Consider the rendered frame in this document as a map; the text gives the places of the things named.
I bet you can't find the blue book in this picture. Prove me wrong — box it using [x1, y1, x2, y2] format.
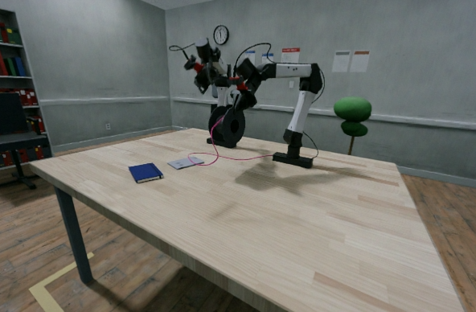
[129, 163, 164, 183]

